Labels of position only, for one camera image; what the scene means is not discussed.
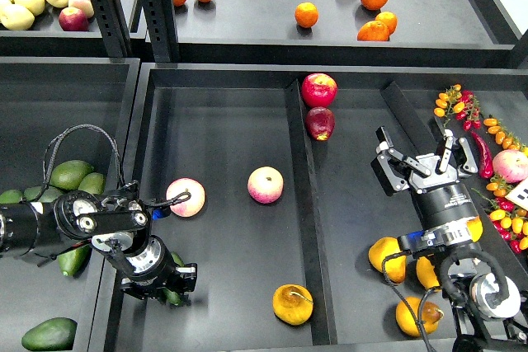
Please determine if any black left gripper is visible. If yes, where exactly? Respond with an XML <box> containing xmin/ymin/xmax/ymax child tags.
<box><xmin>120</xmin><ymin>246</ymin><xmax>197</xmax><ymax>305</ymax></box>

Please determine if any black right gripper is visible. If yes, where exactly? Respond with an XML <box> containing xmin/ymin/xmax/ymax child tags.
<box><xmin>370</xmin><ymin>116</ymin><xmax>479</xmax><ymax>228</ymax></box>

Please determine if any dark green avocado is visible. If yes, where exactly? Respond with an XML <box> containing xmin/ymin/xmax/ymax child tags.
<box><xmin>162</xmin><ymin>252</ymin><xmax>185</xmax><ymax>307</ymax></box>

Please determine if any yellow pear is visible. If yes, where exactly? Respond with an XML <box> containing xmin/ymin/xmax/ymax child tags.
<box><xmin>395</xmin><ymin>296</ymin><xmax>444</xmax><ymax>337</ymax></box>
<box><xmin>272</xmin><ymin>284</ymin><xmax>314</xmax><ymax>326</ymax></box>
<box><xmin>368</xmin><ymin>237</ymin><xmax>408</xmax><ymax>284</ymax></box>
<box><xmin>416</xmin><ymin>256</ymin><xmax>441</xmax><ymax>292</ymax></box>
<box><xmin>466</xmin><ymin>216</ymin><xmax>483</xmax><ymax>242</ymax></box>

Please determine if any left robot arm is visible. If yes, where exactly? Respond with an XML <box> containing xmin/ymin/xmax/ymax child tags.
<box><xmin>1</xmin><ymin>138</ymin><xmax>197</xmax><ymax>300</ymax></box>

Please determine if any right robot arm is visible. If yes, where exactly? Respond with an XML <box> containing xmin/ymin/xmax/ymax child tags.
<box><xmin>371</xmin><ymin>121</ymin><xmax>527</xmax><ymax>351</ymax></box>

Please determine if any green avocado standing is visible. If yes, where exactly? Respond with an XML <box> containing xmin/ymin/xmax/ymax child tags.
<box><xmin>57</xmin><ymin>245</ymin><xmax>92</xmax><ymax>277</ymax></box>

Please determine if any dark avocado bottom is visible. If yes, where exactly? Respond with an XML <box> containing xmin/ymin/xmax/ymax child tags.
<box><xmin>21</xmin><ymin>317</ymin><xmax>78</xmax><ymax>351</ymax></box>

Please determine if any green avocado right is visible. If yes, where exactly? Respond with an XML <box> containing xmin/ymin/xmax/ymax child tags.
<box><xmin>78</xmin><ymin>172</ymin><xmax>106</xmax><ymax>195</ymax></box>

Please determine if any dark avocado left bin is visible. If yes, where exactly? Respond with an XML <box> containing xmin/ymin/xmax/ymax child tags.
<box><xmin>23</xmin><ymin>185</ymin><xmax>65</xmax><ymax>204</ymax></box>

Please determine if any green avocado top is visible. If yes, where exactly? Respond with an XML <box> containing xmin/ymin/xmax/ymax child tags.
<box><xmin>49</xmin><ymin>160</ymin><xmax>94</xmax><ymax>190</ymax></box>

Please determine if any yellow pear bottom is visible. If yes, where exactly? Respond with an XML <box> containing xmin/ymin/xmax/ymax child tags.
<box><xmin>395</xmin><ymin>296</ymin><xmax>444</xmax><ymax>337</ymax></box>

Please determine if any light green avocado far left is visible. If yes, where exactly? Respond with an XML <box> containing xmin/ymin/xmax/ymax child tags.
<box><xmin>0</xmin><ymin>189</ymin><xmax>24</xmax><ymax>204</ymax></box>

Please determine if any red chili pepper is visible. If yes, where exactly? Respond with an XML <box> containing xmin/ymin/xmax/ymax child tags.
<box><xmin>470</xmin><ymin>131</ymin><xmax>494</xmax><ymax>180</ymax></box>

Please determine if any cherry tomato bunch upper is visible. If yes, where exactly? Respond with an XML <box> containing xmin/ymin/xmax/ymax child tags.
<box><xmin>433</xmin><ymin>84</ymin><xmax>482</xmax><ymax>131</ymax></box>

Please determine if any pink apple left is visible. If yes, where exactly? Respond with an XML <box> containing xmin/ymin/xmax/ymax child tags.
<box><xmin>166</xmin><ymin>178</ymin><xmax>205</xmax><ymax>218</ymax></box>

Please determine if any pink apple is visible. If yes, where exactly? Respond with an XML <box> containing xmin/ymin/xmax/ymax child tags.
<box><xmin>166</xmin><ymin>178</ymin><xmax>205</xmax><ymax>218</ymax></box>
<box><xmin>247</xmin><ymin>167</ymin><xmax>284</xmax><ymax>204</ymax></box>

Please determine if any orange cherry tomato bunch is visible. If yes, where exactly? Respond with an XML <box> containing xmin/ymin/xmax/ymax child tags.
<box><xmin>483</xmin><ymin>116</ymin><xmax>527</xmax><ymax>155</ymax></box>

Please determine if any pink apple right bin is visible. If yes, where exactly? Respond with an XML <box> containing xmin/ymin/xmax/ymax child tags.
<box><xmin>493</xmin><ymin>149</ymin><xmax>527</xmax><ymax>183</ymax></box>

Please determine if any white label card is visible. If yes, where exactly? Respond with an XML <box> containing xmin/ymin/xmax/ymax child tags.
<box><xmin>506</xmin><ymin>179</ymin><xmax>528</xmax><ymax>210</ymax></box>

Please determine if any cherry tomato bunch lower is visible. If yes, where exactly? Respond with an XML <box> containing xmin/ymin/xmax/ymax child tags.
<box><xmin>474</xmin><ymin>174</ymin><xmax>527</xmax><ymax>255</ymax></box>

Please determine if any dark red apple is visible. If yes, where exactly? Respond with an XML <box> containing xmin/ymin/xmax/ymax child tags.
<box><xmin>305</xmin><ymin>106</ymin><xmax>335</xmax><ymax>141</ymax></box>

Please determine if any bright red apple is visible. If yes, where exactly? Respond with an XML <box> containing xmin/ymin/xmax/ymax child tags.
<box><xmin>301</xmin><ymin>73</ymin><xmax>337</xmax><ymax>108</ymax></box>

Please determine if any pink apple centre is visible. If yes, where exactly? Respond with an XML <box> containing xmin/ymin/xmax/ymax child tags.
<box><xmin>247</xmin><ymin>167</ymin><xmax>284</xmax><ymax>204</ymax></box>

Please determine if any orange shelf behind front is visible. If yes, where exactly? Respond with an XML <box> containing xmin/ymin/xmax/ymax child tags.
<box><xmin>375</xmin><ymin>12</ymin><xmax>398</xmax><ymax>35</ymax></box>

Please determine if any black bin divider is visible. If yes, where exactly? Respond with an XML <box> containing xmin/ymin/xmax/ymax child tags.
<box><xmin>285</xmin><ymin>80</ymin><xmax>337</xmax><ymax>345</ymax></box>

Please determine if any black middle bin tray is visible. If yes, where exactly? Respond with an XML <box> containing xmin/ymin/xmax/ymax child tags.
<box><xmin>103</xmin><ymin>63</ymin><xmax>527</xmax><ymax>351</ymax></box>

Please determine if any black bin tray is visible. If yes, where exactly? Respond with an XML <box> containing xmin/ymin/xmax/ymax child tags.
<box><xmin>103</xmin><ymin>63</ymin><xmax>527</xmax><ymax>351</ymax></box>
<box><xmin>1</xmin><ymin>57</ymin><xmax>139</xmax><ymax>351</ymax></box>

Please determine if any orange shelf centre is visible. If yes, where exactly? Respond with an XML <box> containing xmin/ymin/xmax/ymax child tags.
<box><xmin>295</xmin><ymin>2</ymin><xmax>319</xmax><ymax>29</ymax></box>

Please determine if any black left bin tray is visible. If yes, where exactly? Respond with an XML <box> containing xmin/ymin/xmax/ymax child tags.
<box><xmin>1</xmin><ymin>57</ymin><xmax>139</xmax><ymax>351</ymax></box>

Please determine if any black perforated shelf post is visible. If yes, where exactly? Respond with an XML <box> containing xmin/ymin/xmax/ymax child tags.
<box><xmin>140</xmin><ymin>0</ymin><xmax>180</xmax><ymax>63</ymax></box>

